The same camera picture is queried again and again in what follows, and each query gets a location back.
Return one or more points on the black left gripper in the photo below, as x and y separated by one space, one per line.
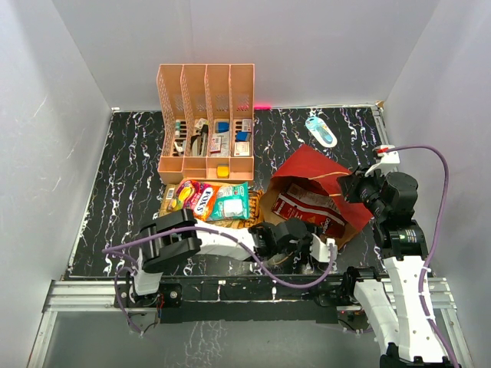
306 249

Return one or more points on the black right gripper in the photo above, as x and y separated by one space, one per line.
350 184

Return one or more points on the red snack packet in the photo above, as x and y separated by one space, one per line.
299 202

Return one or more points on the orange snack packet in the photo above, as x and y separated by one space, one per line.
255 213

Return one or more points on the teal white snack packet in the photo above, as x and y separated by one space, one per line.
232 202

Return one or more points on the red orange candy bag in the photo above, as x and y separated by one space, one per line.
200 197

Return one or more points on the gold snack packet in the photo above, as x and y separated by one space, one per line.
169 202

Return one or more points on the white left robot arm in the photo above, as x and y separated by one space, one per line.
183 236

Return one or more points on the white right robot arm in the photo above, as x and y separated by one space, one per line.
403 322

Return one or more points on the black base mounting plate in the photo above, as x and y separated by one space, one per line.
242 298

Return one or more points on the blue white packaged item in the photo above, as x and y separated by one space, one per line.
321 132

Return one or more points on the yellow grey stamp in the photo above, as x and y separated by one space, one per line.
222 171

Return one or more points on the white flat box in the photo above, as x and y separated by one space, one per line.
242 149

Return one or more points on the blue grey eraser right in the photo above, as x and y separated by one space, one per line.
243 136

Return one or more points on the blue grey eraser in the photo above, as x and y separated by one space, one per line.
222 126
243 136

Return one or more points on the white red small box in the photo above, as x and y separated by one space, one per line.
246 125

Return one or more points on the white red label packet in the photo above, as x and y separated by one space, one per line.
219 145

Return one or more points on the blue grey eraser back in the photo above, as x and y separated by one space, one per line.
222 126

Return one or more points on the grey black stapler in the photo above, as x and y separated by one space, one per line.
199 142

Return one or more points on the peach plastic desk organizer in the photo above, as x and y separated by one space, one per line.
208 120

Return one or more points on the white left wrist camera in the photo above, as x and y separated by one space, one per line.
323 251

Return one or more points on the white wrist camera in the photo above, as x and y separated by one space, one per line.
387 159
323 251

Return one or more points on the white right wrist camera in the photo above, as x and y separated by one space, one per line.
387 159

